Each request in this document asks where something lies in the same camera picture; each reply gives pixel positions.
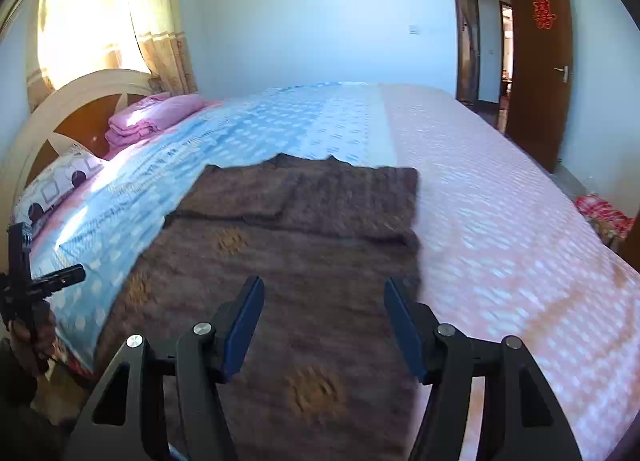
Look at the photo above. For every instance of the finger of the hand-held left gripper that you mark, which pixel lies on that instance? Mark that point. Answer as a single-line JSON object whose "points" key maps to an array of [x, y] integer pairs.
{"points": [[62, 277], [18, 246]]}

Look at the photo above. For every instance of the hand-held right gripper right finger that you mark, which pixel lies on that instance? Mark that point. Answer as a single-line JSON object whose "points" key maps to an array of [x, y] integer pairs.
{"points": [[402, 331]]}

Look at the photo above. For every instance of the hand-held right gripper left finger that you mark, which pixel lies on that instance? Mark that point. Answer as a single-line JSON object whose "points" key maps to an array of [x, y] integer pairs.
{"points": [[245, 331]]}

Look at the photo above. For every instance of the brown knitted sweater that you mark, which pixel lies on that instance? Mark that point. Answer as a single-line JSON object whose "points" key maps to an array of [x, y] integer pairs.
{"points": [[310, 261]]}

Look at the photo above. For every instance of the person's left hand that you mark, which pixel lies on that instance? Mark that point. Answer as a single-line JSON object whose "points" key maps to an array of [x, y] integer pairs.
{"points": [[45, 336]]}

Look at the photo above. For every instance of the patterned pillow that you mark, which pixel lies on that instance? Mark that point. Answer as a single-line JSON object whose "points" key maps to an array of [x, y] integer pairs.
{"points": [[55, 186]]}

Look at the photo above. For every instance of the person's dark clothing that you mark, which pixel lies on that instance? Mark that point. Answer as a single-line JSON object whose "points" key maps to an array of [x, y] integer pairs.
{"points": [[25, 421]]}

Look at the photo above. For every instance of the bed with polka-dot quilt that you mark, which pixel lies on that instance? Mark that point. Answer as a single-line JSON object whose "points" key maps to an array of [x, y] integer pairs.
{"points": [[500, 241]]}

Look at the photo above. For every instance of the cream wooden headboard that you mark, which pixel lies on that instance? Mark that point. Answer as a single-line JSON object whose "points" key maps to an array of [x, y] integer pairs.
{"points": [[75, 96]]}

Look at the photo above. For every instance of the pink folded blanket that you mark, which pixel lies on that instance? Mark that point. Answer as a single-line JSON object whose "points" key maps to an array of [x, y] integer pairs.
{"points": [[150, 121]]}

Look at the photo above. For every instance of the red checked cloth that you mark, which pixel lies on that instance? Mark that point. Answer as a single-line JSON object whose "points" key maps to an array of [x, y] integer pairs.
{"points": [[600, 213]]}

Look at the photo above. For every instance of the wooden desk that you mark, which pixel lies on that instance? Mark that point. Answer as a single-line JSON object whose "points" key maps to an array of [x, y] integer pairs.
{"points": [[632, 238]]}

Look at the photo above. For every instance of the yellow patterned curtain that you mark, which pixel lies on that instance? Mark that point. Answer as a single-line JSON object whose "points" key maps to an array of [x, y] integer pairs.
{"points": [[160, 41]]}

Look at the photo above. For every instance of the brown wooden door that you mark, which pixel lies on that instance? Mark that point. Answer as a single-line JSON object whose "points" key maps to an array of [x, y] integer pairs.
{"points": [[535, 91]]}

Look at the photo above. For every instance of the red paper door decoration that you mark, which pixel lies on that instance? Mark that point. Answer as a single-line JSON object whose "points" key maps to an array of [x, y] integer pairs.
{"points": [[544, 13]]}

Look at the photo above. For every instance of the brown door frame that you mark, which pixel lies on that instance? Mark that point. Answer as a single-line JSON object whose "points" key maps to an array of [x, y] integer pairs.
{"points": [[452, 16]]}

